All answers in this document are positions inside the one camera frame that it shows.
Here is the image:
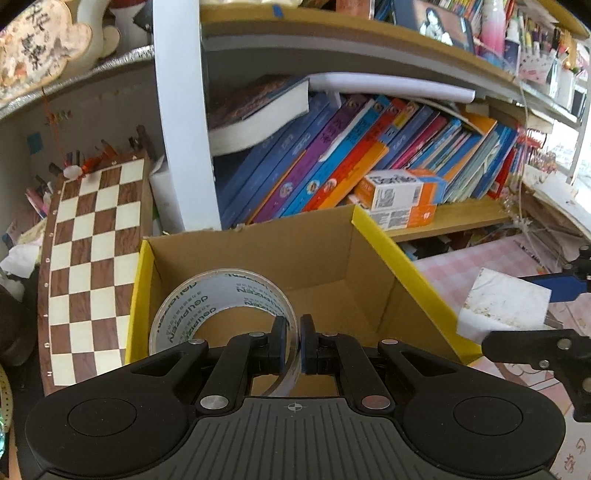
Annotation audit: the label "brown and white chessboard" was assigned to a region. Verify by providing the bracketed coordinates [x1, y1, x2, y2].
[37, 156, 154, 398]

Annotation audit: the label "wooden bookshelf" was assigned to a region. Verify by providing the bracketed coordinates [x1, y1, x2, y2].
[152, 0, 587, 243]

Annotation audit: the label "white paper sheets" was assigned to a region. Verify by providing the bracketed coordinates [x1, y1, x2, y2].
[308, 71, 476, 106]

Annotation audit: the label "thick purple-cover book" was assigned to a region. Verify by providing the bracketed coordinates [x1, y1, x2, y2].
[207, 75, 311, 155]

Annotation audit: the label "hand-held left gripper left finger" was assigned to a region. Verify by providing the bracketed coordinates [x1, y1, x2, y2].
[129, 316, 288, 416]

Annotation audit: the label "white ceramic figure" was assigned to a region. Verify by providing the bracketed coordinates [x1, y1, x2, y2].
[75, 0, 122, 71]

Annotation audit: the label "row of colourful books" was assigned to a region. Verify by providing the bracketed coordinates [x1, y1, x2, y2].
[217, 90, 525, 230]

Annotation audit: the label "white foam block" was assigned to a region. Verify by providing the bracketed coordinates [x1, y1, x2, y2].
[456, 268, 552, 343]

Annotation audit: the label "stack of worn papers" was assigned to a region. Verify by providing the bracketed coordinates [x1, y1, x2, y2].
[521, 164, 591, 274]

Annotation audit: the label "yellow-edged cardboard box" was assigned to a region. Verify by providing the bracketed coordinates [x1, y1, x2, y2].
[124, 204, 484, 370]

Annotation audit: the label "painted wooden plaque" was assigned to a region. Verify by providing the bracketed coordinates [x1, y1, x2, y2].
[0, 0, 94, 101]

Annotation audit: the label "pink and white bottle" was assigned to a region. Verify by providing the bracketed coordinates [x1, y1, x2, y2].
[479, 0, 507, 59]

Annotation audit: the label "orange carton with white label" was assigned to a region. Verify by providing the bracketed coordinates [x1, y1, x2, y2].
[347, 194, 437, 230]

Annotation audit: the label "orange and white carton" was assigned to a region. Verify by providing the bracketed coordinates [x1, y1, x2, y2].
[355, 168, 447, 210]

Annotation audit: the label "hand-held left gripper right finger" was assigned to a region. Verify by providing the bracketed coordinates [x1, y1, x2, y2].
[299, 315, 463, 416]

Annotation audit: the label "framed portrait picture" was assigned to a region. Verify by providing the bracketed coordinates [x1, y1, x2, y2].
[412, 0, 476, 52]

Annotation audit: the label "red tassel charm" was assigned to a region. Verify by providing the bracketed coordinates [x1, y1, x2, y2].
[41, 87, 103, 182]

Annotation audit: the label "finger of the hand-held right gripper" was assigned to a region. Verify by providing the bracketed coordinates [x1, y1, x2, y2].
[521, 244, 591, 304]
[481, 328, 591, 422]

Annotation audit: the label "clear packing tape roll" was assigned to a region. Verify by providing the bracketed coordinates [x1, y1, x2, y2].
[148, 268, 301, 398]

